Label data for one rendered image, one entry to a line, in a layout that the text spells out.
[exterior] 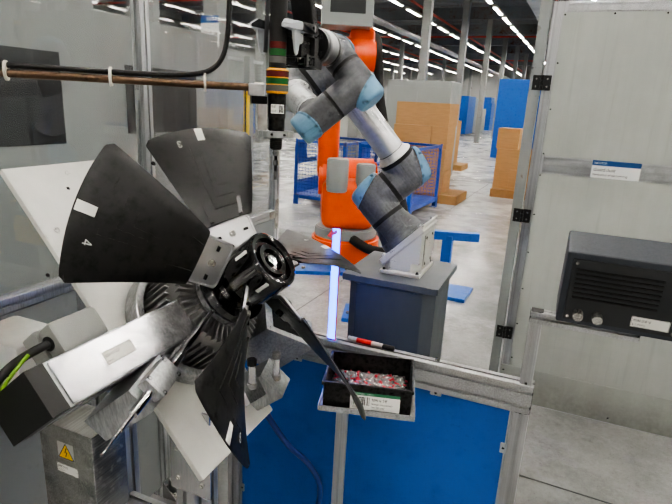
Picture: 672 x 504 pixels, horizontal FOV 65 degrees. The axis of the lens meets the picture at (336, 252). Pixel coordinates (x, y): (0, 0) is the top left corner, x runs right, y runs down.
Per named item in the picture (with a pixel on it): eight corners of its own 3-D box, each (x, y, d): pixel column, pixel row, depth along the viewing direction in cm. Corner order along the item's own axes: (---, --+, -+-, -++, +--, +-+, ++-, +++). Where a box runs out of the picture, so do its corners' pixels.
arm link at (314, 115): (264, 85, 162) (285, 117, 119) (291, 62, 161) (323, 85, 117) (287, 115, 167) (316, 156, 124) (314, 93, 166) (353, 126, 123)
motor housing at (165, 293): (177, 395, 102) (220, 367, 96) (112, 295, 103) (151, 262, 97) (242, 348, 123) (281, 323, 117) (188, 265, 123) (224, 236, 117)
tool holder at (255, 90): (249, 137, 100) (249, 82, 97) (247, 134, 106) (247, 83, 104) (296, 138, 102) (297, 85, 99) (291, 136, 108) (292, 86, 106)
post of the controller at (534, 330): (519, 383, 132) (531, 310, 127) (520, 378, 135) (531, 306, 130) (531, 386, 131) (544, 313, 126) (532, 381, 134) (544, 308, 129)
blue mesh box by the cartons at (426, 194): (352, 211, 773) (357, 142, 746) (386, 199, 880) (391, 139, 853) (408, 219, 734) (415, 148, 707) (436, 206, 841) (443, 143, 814)
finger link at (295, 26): (296, 52, 95) (307, 57, 104) (297, 17, 94) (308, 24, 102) (280, 52, 96) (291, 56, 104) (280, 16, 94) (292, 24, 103)
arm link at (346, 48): (365, 55, 126) (343, 28, 127) (348, 50, 117) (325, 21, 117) (342, 79, 130) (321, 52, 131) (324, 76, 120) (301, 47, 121)
